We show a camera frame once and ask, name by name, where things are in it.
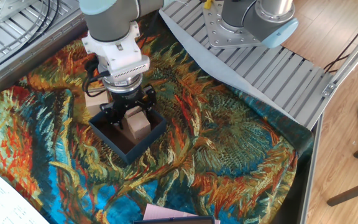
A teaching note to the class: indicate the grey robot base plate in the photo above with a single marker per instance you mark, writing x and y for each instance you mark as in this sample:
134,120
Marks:
216,31

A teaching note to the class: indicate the dark blue box lid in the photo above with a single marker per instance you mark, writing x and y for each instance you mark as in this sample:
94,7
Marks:
172,221

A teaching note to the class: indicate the small yellow object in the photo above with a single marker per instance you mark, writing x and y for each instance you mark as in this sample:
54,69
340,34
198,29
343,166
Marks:
208,3

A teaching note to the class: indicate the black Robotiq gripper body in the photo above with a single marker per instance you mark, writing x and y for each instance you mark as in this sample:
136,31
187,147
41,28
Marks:
127,98

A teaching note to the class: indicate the dark blue gift box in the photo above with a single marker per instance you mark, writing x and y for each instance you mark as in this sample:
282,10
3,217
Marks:
149,144

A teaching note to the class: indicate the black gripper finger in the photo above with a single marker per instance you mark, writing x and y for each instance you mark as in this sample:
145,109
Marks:
151,98
112,112

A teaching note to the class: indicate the silver grey UR5 robot arm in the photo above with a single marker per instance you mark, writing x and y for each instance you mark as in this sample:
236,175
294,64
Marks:
117,21

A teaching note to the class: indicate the metal corner bracket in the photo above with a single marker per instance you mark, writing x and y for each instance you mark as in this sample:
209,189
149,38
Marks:
328,89

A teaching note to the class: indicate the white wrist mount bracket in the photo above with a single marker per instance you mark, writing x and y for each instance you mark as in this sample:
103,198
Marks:
126,57

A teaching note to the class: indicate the aluminium table edge beam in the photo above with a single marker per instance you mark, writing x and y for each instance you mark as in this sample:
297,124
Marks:
313,155

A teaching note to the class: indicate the pink gift box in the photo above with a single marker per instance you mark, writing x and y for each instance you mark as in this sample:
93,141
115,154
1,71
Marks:
166,211

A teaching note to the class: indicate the aluminium table frame rail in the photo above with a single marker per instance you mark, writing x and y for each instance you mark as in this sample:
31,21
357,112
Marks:
17,65

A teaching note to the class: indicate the sunflower painting print cloth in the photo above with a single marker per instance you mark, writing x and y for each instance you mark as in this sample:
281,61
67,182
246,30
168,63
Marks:
213,140

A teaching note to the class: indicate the white printed paper sheet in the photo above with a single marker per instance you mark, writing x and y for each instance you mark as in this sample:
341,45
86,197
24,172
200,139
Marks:
2,202

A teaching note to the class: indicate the grey perforated metal plate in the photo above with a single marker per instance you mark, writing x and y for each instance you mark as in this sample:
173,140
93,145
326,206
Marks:
8,7

